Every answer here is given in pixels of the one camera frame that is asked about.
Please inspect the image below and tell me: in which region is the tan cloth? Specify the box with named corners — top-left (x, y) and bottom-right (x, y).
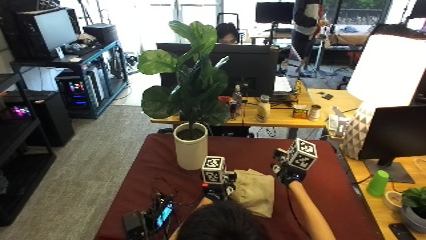
top-left (229, 168), bottom-right (277, 219)

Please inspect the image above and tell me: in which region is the white marker cube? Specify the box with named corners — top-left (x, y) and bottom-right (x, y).
top-left (286, 137), bottom-right (319, 171)
top-left (201, 155), bottom-right (228, 185)

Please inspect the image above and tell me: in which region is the white plant pot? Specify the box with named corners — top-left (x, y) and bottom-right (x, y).
top-left (172, 122), bottom-right (209, 171)

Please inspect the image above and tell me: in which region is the yellow box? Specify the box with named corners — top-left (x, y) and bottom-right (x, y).
top-left (291, 104), bottom-right (310, 120)

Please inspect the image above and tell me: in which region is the pale yellow bottle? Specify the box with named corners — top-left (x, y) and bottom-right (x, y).
top-left (255, 94), bottom-right (273, 124)

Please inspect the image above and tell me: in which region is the white cylindrical can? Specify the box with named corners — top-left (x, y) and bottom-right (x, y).
top-left (307, 104), bottom-right (322, 122)

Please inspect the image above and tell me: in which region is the black device with lit screen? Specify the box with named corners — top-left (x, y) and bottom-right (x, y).
top-left (149, 194), bottom-right (176, 233)

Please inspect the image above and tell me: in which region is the patterned white lamp base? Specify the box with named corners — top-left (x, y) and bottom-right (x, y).
top-left (342, 101), bottom-right (378, 161)

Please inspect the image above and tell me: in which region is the maroon tablecloth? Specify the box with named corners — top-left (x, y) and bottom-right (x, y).
top-left (93, 133), bottom-right (386, 240)

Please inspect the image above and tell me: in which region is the dark glass bottle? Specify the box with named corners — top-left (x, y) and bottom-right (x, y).
top-left (232, 84), bottom-right (245, 118)

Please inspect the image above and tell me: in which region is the green plastic cup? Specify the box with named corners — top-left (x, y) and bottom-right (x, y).
top-left (366, 169), bottom-right (390, 198)

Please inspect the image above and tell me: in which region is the black rectangular device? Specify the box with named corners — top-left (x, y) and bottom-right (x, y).
top-left (122, 210), bottom-right (148, 240)

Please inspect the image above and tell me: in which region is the light wooden desk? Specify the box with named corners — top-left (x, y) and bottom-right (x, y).
top-left (307, 88), bottom-right (426, 240)

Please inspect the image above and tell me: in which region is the black monitor on stand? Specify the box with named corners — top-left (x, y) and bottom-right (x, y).
top-left (357, 105), bottom-right (426, 184)

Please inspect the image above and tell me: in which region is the white tape roll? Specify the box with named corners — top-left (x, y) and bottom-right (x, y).
top-left (382, 190), bottom-right (405, 213)

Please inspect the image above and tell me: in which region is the black monitor seen from behind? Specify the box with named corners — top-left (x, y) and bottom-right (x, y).
top-left (156, 42), bottom-right (281, 98)

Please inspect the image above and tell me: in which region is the large-leaf green plant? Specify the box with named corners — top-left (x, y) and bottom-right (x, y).
top-left (136, 20), bottom-right (232, 132)

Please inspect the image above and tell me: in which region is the small potted plant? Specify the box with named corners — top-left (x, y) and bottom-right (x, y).
top-left (399, 186), bottom-right (426, 234)

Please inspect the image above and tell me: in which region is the black phone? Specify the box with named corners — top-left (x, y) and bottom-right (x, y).
top-left (389, 222), bottom-right (418, 240)

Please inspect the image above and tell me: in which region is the blue-framed shelf cart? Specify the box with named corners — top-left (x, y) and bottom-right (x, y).
top-left (11, 40), bottom-right (130, 120)

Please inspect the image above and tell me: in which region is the computer tower with lights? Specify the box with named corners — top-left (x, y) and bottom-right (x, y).
top-left (54, 69), bottom-right (108, 113)

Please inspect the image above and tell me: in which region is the black background monitor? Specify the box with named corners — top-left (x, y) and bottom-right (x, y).
top-left (254, 1), bottom-right (295, 25)

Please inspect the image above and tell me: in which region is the black shelf unit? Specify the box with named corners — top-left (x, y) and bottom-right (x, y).
top-left (0, 73), bottom-right (58, 228)

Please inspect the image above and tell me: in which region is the black box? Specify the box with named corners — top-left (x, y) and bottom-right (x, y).
top-left (81, 23), bottom-right (120, 48)

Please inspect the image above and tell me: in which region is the black monitor with pale screen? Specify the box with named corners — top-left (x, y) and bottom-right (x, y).
top-left (15, 7), bottom-right (82, 60)

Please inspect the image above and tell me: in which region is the thin black cable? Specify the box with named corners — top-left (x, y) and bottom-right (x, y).
top-left (152, 176), bottom-right (205, 206)

